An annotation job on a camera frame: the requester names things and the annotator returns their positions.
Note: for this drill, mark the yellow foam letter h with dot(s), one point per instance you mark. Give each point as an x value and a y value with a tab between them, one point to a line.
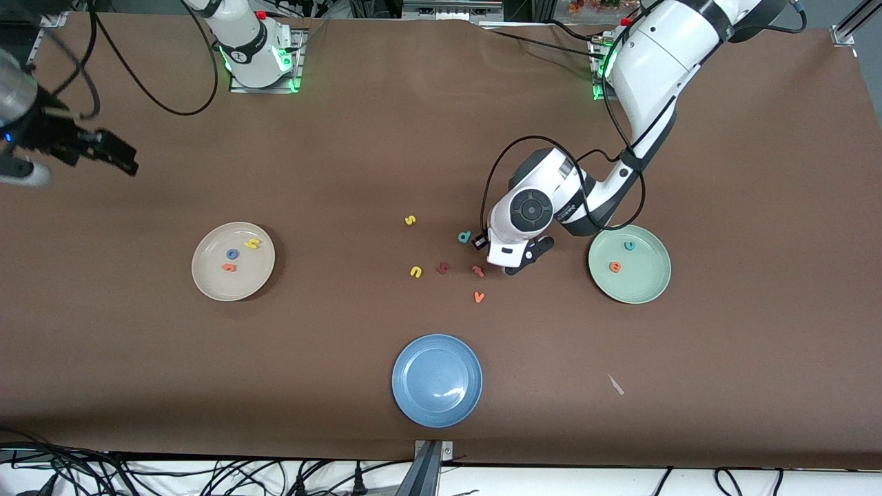
253	244

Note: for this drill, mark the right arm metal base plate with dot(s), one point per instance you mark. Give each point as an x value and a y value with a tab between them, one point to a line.
300	62

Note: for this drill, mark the blue round plate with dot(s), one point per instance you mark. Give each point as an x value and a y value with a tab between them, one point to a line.
437	381

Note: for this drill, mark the green round plate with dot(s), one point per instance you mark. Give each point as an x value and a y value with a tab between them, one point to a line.
637	282

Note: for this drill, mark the dark red letter k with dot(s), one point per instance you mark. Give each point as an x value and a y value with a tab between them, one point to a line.
443	269

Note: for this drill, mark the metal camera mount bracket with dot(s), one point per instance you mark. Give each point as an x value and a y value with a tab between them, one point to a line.
446	451

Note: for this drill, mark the grey metal equipment box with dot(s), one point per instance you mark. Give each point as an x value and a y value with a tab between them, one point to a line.
448	10

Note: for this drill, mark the beige round plate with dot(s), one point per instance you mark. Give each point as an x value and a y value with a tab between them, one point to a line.
220	282

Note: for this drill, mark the aluminium frame profile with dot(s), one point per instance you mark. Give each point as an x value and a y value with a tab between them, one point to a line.
842	34
55	19

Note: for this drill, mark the small white paper scrap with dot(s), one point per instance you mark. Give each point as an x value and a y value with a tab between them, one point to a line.
615	384

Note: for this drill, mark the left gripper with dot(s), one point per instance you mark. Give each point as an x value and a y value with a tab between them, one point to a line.
480	242

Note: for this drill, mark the orange artificial flowers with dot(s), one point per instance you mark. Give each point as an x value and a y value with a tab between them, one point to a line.
586	7

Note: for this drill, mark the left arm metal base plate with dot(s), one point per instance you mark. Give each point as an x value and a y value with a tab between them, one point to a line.
597	89

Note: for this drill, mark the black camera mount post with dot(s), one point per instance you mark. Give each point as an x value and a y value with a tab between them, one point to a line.
422	479

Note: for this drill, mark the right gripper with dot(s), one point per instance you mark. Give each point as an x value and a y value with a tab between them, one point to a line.
49	133

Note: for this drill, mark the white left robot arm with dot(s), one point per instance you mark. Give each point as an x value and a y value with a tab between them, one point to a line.
661	62

